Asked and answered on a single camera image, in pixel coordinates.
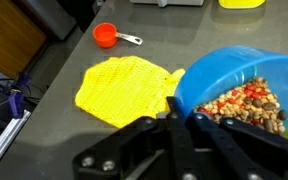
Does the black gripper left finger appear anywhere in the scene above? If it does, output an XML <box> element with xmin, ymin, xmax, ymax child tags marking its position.
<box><xmin>72</xmin><ymin>96</ymin><xmax>198</xmax><ymax>180</ymax></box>

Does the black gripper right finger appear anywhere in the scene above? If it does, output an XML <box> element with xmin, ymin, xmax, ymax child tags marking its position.
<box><xmin>187</xmin><ymin>113</ymin><xmax>288</xmax><ymax>180</ymax></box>

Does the blue plastic bowl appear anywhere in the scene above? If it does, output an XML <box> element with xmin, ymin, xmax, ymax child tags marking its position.
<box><xmin>173</xmin><ymin>45</ymin><xmax>288</xmax><ymax>135</ymax></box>

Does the yellow crocheted cloth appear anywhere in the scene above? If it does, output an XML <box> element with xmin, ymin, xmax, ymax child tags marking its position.
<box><xmin>74</xmin><ymin>55</ymin><xmax>186</xmax><ymax>130</ymax></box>

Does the red measuring cup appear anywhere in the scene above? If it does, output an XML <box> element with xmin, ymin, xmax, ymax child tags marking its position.
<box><xmin>92</xmin><ymin>22</ymin><xmax>144</xmax><ymax>50</ymax></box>

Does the yellow container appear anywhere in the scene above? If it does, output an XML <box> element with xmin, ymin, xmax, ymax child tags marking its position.
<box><xmin>218</xmin><ymin>0</ymin><xmax>267</xmax><ymax>10</ymax></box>

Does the purple clamp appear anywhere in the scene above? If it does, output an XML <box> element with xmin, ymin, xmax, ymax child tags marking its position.
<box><xmin>8</xmin><ymin>91</ymin><xmax>26</xmax><ymax>120</ymax></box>
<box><xmin>15</xmin><ymin>71</ymin><xmax>32</xmax><ymax>90</ymax></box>

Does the wooden counter cabinet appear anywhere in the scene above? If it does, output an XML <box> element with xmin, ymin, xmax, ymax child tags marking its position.
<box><xmin>0</xmin><ymin>0</ymin><xmax>47</xmax><ymax>80</ymax></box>

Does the aluminium rail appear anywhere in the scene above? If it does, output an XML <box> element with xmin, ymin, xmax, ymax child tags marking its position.
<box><xmin>0</xmin><ymin>109</ymin><xmax>32</xmax><ymax>178</ymax></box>

